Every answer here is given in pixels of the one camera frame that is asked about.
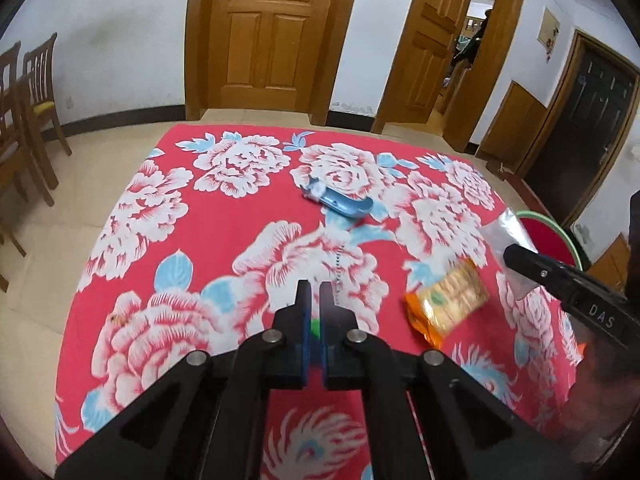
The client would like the closed wooden door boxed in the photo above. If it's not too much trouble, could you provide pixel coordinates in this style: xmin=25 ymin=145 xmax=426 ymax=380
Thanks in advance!
xmin=185 ymin=0 xmax=366 ymax=127

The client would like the dark metal door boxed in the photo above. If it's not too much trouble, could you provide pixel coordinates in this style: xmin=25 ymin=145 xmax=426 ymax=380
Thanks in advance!
xmin=515 ymin=30 xmax=640 ymax=232

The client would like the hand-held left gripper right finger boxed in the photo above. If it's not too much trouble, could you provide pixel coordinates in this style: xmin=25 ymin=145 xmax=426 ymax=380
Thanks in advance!
xmin=319 ymin=281 xmax=583 ymax=480

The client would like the wooden wall panel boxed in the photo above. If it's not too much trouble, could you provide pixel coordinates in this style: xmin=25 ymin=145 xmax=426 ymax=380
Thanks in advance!
xmin=475 ymin=80 xmax=549 ymax=174

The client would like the small wooden cabinet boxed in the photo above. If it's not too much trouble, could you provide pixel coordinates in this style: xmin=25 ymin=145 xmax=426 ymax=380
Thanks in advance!
xmin=590 ymin=232 xmax=632 ymax=292

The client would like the metal bead chain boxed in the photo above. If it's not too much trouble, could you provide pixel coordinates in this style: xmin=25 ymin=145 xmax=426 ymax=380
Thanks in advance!
xmin=333 ymin=244 xmax=347 ymax=307

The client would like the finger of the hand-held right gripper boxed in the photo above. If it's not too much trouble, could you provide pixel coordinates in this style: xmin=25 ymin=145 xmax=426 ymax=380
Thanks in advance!
xmin=502 ymin=244 xmax=631 ymax=311

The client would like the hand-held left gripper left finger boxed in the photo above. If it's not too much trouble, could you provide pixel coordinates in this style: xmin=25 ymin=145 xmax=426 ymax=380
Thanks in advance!
xmin=54 ymin=280 xmax=313 ymax=480

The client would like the blue plastic toy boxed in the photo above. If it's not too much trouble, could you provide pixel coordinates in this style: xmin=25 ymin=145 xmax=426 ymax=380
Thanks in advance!
xmin=301 ymin=178 xmax=374 ymax=222

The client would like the person's right forearm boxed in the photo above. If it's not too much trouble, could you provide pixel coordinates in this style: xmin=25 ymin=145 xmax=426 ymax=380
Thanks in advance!
xmin=565 ymin=330 xmax=640 ymax=463

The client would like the clear plastic bag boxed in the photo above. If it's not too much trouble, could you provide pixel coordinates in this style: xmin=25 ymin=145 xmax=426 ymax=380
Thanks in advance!
xmin=477 ymin=207 xmax=544 ymax=302

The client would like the wooden chair with yellow cushion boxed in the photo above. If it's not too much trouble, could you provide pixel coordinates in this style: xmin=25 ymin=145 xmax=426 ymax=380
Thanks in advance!
xmin=19 ymin=32 xmax=74 ymax=192

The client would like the orange cracker packet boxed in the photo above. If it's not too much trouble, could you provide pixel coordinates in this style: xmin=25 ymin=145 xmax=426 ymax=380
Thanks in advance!
xmin=404 ymin=257 xmax=490 ymax=351

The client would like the beige wall plaque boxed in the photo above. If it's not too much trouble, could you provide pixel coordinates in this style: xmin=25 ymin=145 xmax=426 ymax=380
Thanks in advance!
xmin=537 ymin=7 xmax=562 ymax=64

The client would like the wooden door frame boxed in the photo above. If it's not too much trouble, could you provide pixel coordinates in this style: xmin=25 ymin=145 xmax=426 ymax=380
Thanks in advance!
xmin=444 ymin=0 xmax=531 ymax=157

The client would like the open wooden door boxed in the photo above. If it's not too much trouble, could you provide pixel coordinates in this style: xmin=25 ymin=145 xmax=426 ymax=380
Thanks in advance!
xmin=372 ymin=0 xmax=477 ymax=137

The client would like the red floral tablecloth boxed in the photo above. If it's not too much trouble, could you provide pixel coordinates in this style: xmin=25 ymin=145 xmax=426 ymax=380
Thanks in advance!
xmin=54 ymin=122 xmax=587 ymax=480

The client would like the red basin with green rim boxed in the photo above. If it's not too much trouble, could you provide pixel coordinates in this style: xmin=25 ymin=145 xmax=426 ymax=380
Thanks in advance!
xmin=517 ymin=211 xmax=584 ymax=272

